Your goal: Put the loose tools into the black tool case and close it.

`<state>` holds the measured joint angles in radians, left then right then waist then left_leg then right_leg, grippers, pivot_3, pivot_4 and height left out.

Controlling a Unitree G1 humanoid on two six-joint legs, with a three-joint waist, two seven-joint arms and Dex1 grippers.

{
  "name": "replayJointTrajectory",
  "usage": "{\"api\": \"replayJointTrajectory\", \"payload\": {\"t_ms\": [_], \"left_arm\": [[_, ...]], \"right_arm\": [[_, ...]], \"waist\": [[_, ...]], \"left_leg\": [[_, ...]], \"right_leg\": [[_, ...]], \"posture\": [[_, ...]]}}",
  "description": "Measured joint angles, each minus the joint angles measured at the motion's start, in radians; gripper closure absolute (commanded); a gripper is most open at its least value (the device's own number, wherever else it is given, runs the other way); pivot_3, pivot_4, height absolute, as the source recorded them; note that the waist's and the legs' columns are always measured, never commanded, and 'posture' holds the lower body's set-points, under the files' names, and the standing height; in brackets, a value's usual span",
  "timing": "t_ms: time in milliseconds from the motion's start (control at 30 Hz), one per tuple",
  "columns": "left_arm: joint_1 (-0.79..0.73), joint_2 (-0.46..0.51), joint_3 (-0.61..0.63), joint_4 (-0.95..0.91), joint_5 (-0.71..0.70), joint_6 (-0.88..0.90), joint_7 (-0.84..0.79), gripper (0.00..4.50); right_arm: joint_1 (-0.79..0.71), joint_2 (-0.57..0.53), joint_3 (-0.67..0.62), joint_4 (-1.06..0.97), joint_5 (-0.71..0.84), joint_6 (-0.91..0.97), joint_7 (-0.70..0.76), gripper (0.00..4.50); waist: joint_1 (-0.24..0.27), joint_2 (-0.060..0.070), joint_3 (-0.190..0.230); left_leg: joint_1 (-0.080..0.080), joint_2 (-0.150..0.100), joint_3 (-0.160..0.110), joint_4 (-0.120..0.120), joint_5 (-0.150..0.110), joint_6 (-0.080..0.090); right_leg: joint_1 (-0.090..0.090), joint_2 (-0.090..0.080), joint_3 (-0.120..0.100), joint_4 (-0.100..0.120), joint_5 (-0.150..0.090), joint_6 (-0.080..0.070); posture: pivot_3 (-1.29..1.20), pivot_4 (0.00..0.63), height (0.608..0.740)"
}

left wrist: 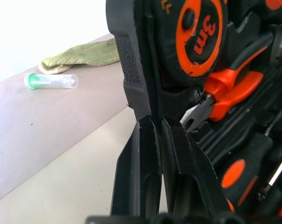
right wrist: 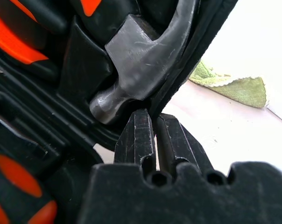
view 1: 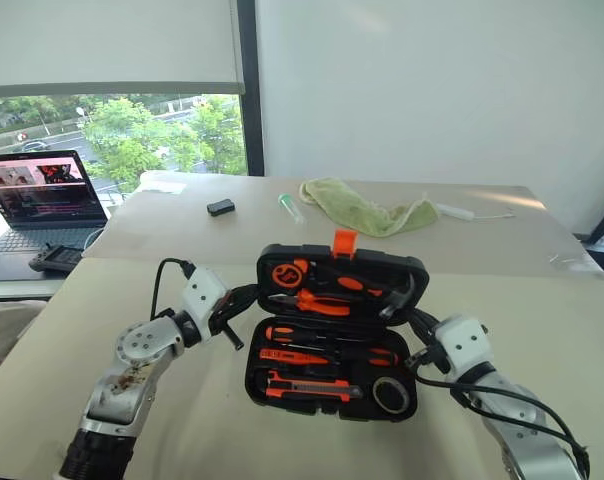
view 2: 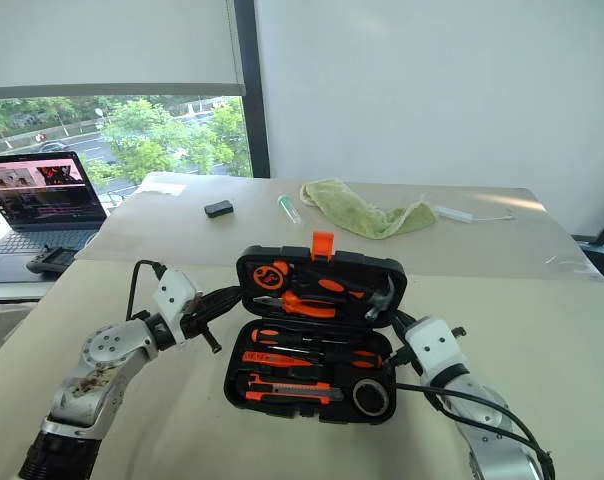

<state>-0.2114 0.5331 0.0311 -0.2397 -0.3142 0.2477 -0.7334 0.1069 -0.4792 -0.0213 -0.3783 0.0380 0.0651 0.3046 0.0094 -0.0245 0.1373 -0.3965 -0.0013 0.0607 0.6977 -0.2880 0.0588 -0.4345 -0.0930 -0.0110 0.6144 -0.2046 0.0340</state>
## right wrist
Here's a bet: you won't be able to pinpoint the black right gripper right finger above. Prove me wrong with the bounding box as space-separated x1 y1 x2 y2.
155 112 211 175

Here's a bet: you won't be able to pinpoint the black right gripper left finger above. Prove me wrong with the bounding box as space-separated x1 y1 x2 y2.
113 108 156 164

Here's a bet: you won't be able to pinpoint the black plastic tool case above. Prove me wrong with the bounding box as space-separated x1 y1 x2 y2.
0 0 240 224

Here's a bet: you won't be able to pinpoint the silver shaft screwdriver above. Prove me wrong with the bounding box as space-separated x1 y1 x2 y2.
0 197 69 224

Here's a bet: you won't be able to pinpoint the green towel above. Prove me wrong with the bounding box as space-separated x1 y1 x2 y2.
188 59 268 109

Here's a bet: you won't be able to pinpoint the grey hammer black orange handle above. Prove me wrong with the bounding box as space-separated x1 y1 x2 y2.
81 0 200 125

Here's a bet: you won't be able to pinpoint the orange black handled screwdriver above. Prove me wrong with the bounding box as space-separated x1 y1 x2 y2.
0 140 69 206

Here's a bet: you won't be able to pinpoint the orange handled pliers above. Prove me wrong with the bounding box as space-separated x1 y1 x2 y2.
0 0 69 81

